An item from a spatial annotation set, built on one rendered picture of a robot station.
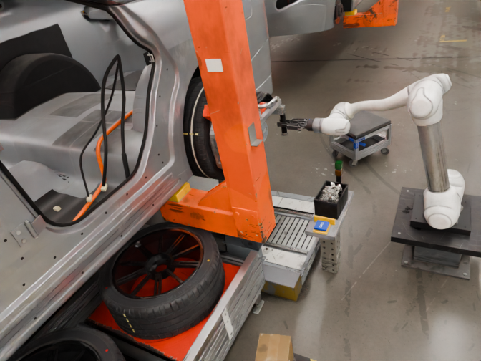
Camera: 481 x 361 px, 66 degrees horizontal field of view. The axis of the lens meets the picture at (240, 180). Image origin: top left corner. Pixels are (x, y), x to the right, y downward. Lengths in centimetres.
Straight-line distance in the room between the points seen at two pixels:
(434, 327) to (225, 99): 161
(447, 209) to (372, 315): 71
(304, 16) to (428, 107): 296
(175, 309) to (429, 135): 146
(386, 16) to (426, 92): 380
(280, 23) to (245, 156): 312
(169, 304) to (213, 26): 123
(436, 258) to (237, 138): 150
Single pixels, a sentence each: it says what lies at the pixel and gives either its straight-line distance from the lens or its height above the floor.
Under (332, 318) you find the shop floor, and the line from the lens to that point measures 231.
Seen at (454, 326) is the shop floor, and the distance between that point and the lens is 238.
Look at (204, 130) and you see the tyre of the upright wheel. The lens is 215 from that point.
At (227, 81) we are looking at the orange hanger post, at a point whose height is 141.
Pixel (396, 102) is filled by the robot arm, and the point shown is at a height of 102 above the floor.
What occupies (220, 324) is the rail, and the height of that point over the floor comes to 34.
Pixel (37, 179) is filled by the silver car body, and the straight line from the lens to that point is 249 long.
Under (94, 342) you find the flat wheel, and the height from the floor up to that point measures 50.
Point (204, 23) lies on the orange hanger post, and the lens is 151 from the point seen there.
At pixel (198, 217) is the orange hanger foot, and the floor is 61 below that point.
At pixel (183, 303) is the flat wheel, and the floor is 47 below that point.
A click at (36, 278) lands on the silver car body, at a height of 93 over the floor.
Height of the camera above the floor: 189
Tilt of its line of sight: 33 degrees down
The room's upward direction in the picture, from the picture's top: 12 degrees counter-clockwise
